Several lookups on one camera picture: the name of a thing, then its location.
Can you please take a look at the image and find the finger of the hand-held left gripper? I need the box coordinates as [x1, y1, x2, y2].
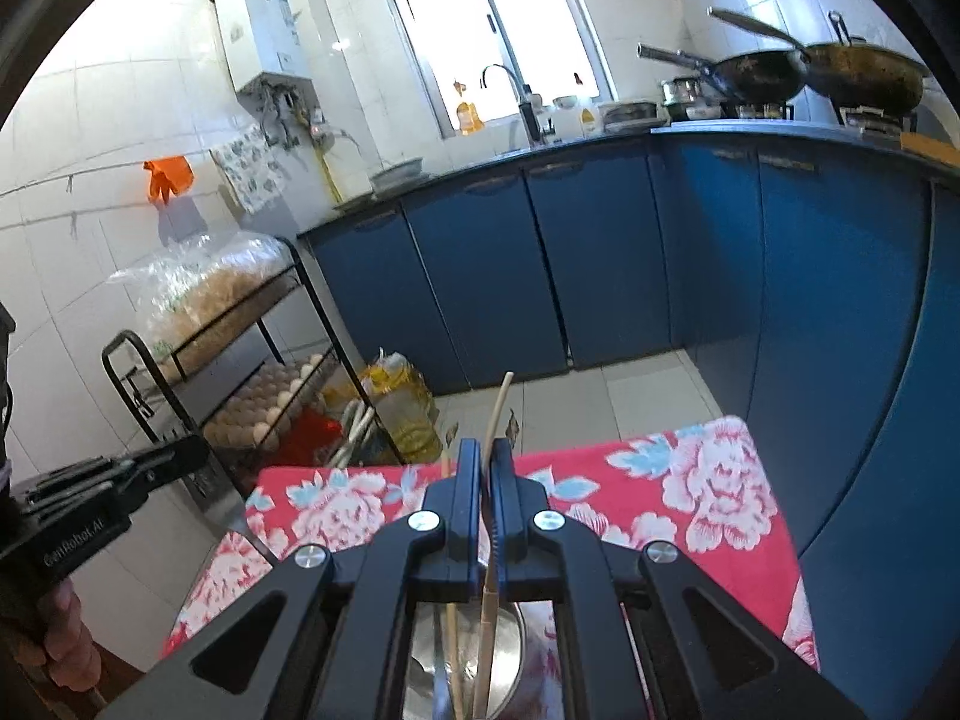
[112, 435, 211, 496]

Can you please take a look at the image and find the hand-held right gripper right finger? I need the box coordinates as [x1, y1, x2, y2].
[490, 444, 863, 720]

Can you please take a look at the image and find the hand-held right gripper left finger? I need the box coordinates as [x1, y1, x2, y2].
[97, 439, 482, 720]

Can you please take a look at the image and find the wooden chopstick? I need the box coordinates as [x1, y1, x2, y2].
[471, 371, 515, 720]
[441, 450, 464, 720]

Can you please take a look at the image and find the stainless steel pot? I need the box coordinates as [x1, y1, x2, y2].
[405, 600, 557, 720]

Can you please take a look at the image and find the person's left hand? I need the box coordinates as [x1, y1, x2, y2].
[41, 581, 100, 691]

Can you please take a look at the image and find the black metal rack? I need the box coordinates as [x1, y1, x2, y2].
[103, 236, 410, 500]

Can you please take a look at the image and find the yellow oil jug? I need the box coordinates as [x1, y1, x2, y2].
[371, 349, 443, 462]

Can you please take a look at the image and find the tray of eggs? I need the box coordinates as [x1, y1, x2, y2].
[202, 352, 331, 451]

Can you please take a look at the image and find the red plastic bag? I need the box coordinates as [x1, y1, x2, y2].
[274, 412, 346, 470]

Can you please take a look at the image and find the clear plastic food bag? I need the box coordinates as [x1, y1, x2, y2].
[105, 232, 297, 383]

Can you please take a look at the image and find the red floral tablecloth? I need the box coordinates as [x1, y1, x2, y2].
[161, 414, 820, 720]

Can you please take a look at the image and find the orange rubber glove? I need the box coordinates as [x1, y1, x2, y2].
[142, 156, 196, 207]

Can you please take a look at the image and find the patterned hanging towel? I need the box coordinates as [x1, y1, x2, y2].
[210, 124, 290, 215]

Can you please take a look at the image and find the metal bowl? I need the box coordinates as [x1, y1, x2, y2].
[369, 157, 425, 188]

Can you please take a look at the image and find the yellow liquid bottle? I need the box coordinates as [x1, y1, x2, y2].
[455, 79, 485, 136]

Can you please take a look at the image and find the kitchen faucet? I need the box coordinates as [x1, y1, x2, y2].
[480, 64, 556, 147]

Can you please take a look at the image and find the small pale bottle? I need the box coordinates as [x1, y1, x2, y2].
[576, 73, 601, 137]

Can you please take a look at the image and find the shallow metal pan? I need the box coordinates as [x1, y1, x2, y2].
[602, 100, 668, 128]

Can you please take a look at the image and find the white water heater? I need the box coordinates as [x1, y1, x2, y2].
[208, 0, 314, 95]

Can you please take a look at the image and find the small lidded steel pot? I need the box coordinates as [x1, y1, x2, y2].
[660, 77, 710, 123]

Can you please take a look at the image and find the window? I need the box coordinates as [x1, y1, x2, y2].
[367, 0, 612, 140]

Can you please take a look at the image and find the small dark wok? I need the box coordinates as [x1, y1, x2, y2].
[637, 43, 811, 104]

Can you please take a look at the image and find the gas stove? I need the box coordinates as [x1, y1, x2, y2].
[720, 99, 920, 140]

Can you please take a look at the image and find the wooden cutting board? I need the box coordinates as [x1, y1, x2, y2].
[900, 131, 960, 170]

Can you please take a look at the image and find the large dark wok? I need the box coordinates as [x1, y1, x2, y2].
[709, 6, 931, 112]

